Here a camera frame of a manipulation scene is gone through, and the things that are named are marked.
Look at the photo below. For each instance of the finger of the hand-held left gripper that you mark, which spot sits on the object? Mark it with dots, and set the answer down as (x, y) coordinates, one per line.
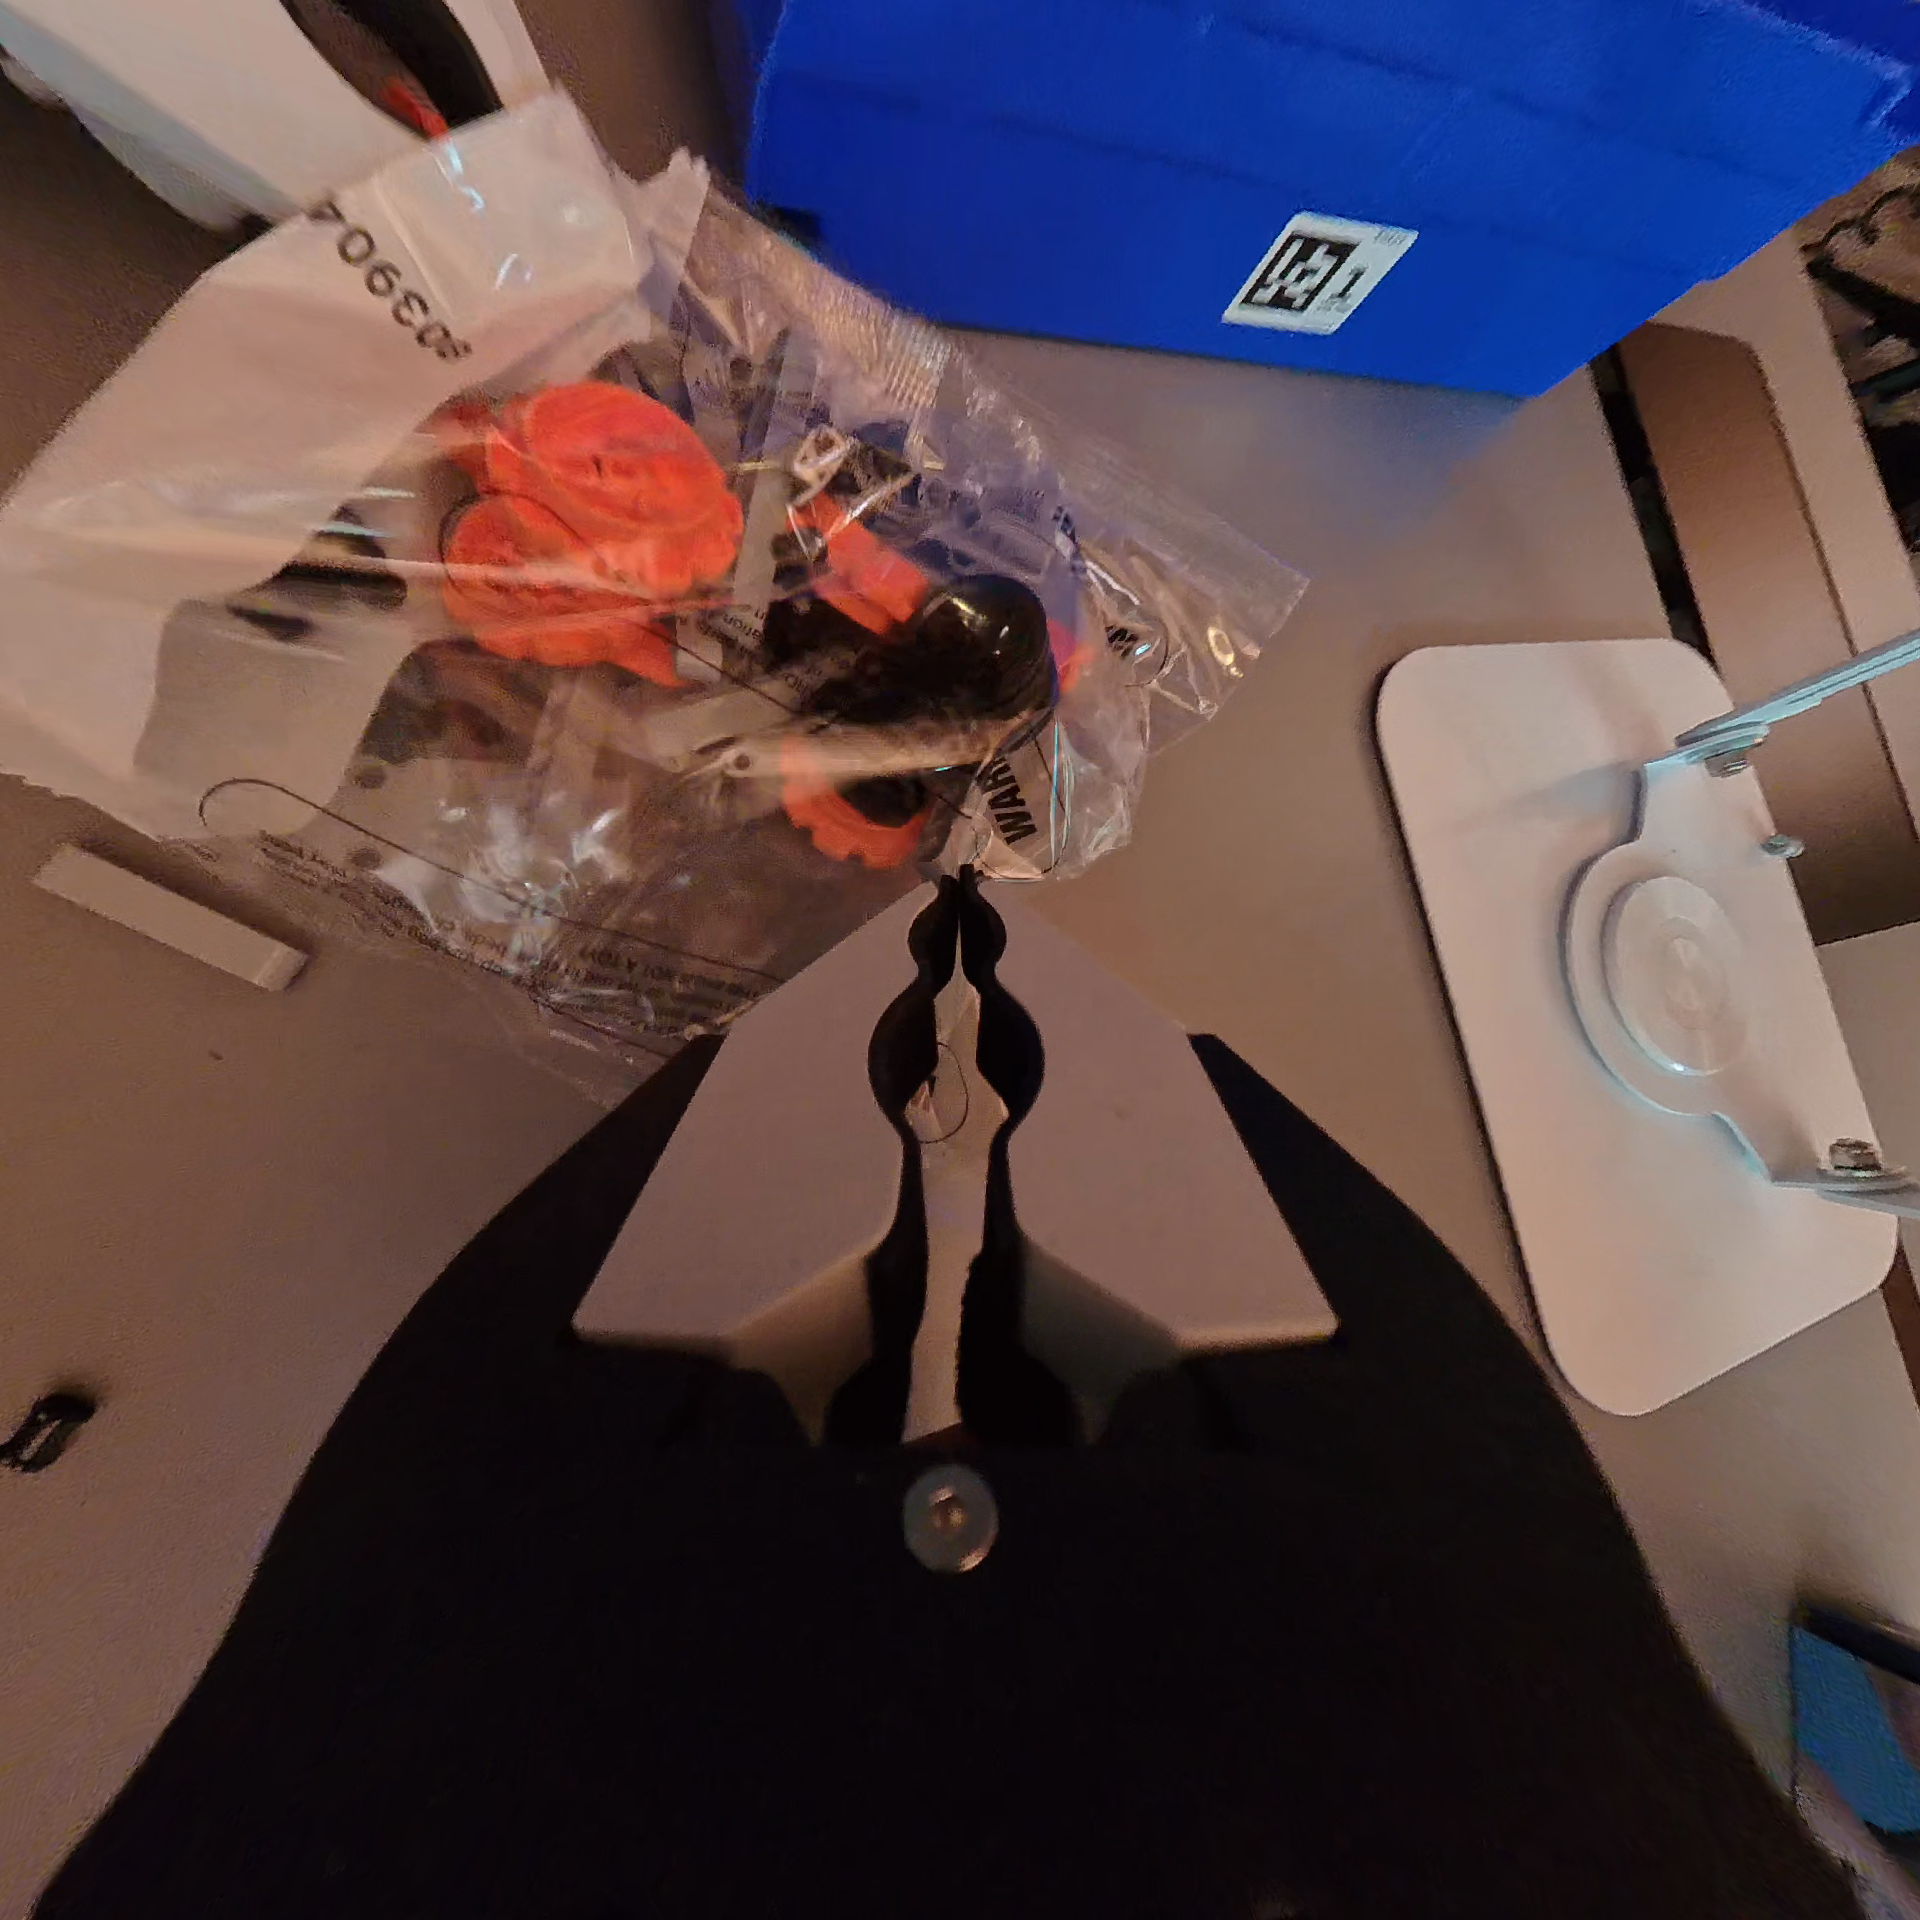
(153, 74)
(505, 50)

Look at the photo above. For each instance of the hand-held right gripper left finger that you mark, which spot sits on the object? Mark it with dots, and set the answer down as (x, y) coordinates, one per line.
(746, 1200)

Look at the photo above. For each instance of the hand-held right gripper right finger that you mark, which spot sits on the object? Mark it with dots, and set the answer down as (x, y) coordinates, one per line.
(1173, 1200)

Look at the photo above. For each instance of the small clear bag orange parts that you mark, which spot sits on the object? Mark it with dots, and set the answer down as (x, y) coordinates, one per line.
(601, 520)

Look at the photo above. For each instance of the grey desk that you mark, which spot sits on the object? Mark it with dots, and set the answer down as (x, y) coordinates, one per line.
(1352, 520)

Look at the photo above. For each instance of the white book stand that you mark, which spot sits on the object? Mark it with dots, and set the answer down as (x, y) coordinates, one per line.
(1498, 899)

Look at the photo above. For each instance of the blue plastic bin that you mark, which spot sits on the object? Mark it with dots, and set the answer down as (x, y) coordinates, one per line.
(1195, 153)

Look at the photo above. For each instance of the tiny black part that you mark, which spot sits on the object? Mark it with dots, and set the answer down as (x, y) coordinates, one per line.
(33, 1433)

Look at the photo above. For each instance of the blue toy kit box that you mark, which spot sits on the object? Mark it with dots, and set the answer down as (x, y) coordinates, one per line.
(1858, 1724)

